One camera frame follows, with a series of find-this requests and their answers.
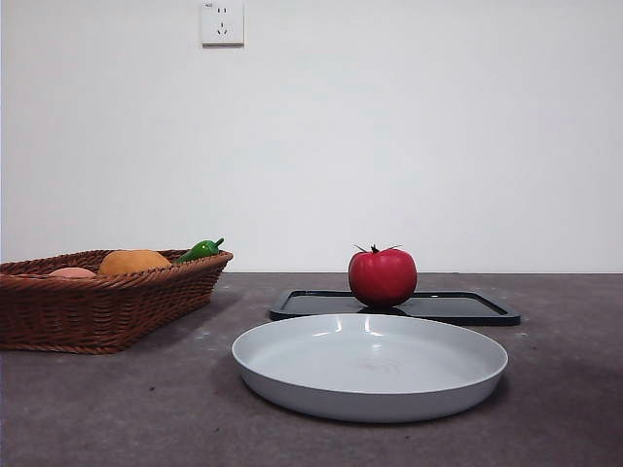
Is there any red tomato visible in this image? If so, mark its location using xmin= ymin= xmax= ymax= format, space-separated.
xmin=347 ymin=243 xmax=419 ymax=308

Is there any pale grey round plate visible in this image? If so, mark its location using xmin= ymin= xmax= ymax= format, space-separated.
xmin=231 ymin=312 xmax=509 ymax=423

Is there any green chili pepper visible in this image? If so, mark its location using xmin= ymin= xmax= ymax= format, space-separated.
xmin=173 ymin=236 xmax=226 ymax=265

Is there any black rectangular tray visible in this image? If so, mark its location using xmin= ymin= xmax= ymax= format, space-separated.
xmin=269 ymin=289 xmax=522 ymax=327

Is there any brown wicker basket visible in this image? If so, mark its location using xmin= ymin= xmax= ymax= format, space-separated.
xmin=0 ymin=248 xmax=234 ymax=355

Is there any orange fruit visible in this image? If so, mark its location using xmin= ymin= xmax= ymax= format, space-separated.
xmin=96 ymin=248 xmax=172 ymax=277

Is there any white wall socket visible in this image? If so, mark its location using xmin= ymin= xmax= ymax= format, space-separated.
xmin=202 ymin=0 xmax=245 ymax=48

